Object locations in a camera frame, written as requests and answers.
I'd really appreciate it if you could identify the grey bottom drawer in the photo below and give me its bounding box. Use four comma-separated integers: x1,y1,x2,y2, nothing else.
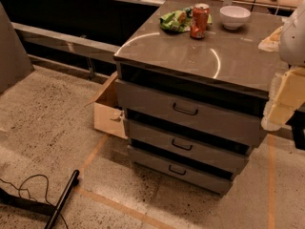
128,146,233,196

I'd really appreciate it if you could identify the grey drawer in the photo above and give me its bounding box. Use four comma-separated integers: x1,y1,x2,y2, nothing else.
128,146,233,196
115,80,267,147
129,120,249,174

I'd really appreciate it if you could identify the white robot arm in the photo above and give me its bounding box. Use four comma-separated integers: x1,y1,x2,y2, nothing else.
261,1,305,132

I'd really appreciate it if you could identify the grey top drawer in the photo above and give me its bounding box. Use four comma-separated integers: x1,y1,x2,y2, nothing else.
115,80,267,147

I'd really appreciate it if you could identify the grey drawer cabinet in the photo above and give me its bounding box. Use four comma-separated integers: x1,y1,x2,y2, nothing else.
114,2,287,182

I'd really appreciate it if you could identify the grey middle drawer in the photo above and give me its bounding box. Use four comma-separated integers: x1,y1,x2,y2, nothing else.
129,120,249,174

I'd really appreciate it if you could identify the white bowl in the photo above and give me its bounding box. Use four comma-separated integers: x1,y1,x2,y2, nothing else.
219,6,251,30

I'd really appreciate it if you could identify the orange soda can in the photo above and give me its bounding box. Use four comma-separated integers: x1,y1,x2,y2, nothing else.
190,3,210,39

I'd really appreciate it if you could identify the green chip bag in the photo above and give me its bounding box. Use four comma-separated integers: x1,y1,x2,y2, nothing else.
159,6,213,33

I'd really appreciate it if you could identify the cardboard box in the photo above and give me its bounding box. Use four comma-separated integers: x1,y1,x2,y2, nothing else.
87,72,127,139

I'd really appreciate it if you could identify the black metal stand leg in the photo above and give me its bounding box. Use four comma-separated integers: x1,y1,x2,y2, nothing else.
0,170,80,229

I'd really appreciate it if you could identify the grey panel at left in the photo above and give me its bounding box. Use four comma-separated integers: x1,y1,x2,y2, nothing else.
0,3,34,94

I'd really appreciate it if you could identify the grey metal rail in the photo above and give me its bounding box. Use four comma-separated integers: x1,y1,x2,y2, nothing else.
12,23,119,64

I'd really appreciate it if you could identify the black cable on floor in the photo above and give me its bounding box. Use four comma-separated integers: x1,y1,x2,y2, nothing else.
0,174,70,229

